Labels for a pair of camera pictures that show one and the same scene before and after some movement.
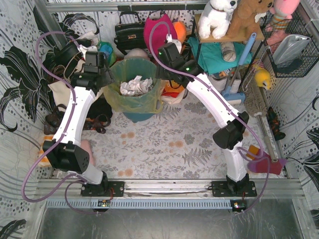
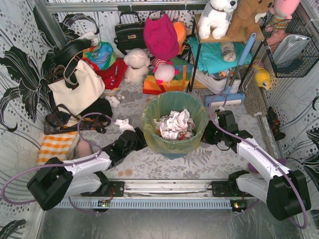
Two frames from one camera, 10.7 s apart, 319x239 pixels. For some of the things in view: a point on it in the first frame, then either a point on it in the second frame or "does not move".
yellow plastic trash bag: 150,101 → 160,103
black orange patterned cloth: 274,124 does not move
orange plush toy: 181,30 does not move
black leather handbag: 130,35 does not move
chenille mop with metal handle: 255,99 does not move
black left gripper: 81,47 → 139,137
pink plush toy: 282,11 does not move
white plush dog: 216,17 does not move
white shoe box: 220,84 does not move
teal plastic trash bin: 135,117 → 173,156
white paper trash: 136,86 → 177,125
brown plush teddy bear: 242,23 does not move
